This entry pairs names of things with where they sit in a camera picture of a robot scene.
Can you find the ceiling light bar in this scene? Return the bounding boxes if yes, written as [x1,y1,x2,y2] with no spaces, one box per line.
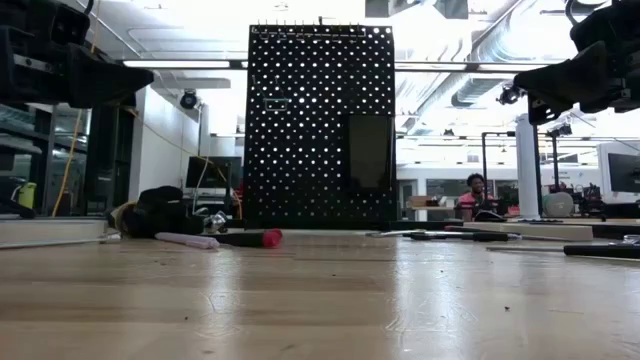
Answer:
[122,59,232,70]

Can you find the yellow-green bottle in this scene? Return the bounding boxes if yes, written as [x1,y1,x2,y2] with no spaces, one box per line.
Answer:
[16,181,38,211]

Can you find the person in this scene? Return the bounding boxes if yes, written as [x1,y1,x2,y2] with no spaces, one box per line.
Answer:
[453,172,501,223]

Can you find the long wire pegboard tool rack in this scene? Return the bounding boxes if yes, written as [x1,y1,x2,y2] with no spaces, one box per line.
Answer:
[251,20,369,41]

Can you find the black pegboard storage bin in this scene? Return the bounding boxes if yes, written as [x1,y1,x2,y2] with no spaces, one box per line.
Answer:
[348,114,394,191]

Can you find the black computer monitor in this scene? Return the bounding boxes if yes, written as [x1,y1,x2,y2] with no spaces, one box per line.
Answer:
[606,151,640,194]
[185,155,244,191]

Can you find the dark shelving unit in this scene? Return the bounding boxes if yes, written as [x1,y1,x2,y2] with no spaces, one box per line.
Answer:
[0,99,89,220]

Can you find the black ceiling-mounted camera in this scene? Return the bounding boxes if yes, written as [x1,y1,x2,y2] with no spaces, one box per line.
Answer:
[178,88,200,111]
[496,82,527,107]

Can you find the yellow cable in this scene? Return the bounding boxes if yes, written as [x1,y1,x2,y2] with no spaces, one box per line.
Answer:
[49,0,244,219]

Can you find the black perforated pegboard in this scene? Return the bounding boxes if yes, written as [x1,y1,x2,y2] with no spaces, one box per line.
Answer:
[243,22,397,231]

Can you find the round grey device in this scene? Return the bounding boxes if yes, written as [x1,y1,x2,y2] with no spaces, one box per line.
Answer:
[541,191,576,219]

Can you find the white masking tape roll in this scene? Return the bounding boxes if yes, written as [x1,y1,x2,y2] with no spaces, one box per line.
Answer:
[0,219,66,249]
[59,218,109,240]
[502,223,595,243]
[462,221,526,233]

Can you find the black work glove yellow cuff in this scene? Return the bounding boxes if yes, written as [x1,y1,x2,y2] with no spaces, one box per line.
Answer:
[106,185,207,240]

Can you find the chrome ratchet black handle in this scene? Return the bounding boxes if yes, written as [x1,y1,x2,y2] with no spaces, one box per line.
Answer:
[202,209,230,235]

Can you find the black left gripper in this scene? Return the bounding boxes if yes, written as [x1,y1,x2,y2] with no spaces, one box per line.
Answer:
[0,0,155,110]

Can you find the double-prong wire pegboard hook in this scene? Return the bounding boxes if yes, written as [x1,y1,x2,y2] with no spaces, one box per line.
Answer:
[251,74,291,113]

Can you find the light purple pen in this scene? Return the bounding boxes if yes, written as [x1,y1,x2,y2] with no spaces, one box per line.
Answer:
[153,231,222,251]

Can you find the black camera on pole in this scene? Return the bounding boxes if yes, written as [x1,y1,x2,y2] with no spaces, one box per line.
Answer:
[545,121,575,194]

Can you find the black and red robot equipment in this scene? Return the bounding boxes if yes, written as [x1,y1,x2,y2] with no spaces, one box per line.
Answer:
[573,182,608,222]

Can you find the white tower fan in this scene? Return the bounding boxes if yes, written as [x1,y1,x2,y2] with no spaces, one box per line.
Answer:
[514,113,542,220]

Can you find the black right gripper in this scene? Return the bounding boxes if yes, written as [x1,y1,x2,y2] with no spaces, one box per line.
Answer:
[513,0,640,126]

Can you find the tall black tower cabinet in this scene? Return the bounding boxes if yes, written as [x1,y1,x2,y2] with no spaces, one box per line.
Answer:
[83,102,137,217]

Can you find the black pole frame stand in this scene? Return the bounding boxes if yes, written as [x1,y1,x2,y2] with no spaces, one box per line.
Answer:
[480,130,517,214]

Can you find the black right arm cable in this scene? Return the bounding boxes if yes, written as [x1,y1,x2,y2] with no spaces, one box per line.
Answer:
[564,0,609,27]

